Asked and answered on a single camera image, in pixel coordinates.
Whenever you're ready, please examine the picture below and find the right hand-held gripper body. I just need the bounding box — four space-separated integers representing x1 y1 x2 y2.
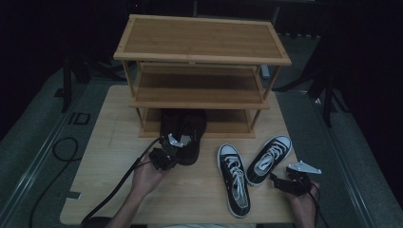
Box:
286 160 322 198

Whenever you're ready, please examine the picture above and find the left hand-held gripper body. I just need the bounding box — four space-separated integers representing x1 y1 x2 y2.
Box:
148 132 185 172

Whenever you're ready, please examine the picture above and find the black white canvas sneaker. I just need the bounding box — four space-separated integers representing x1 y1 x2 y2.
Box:
217 143 252 219
245 135 293 187

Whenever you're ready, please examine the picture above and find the black shoe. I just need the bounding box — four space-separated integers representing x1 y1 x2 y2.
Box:
160 108 207 166

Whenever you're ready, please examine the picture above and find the wooden shoe rack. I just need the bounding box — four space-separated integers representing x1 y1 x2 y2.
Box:
113 13 293 140

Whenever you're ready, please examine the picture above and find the person's right hand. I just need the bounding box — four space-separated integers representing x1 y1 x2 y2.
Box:
286 182 321 223

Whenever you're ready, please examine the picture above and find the person's left hand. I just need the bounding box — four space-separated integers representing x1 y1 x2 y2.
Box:
131 157 169 200

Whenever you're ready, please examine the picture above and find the black metal stand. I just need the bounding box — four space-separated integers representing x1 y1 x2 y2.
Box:
272 63 350 128
61 53 74 114

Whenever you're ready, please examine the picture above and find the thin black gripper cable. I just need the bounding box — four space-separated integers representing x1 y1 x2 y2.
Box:
308 189 332 228

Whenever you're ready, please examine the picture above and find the black floor cable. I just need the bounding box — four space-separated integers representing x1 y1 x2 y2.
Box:
29 136 80 228

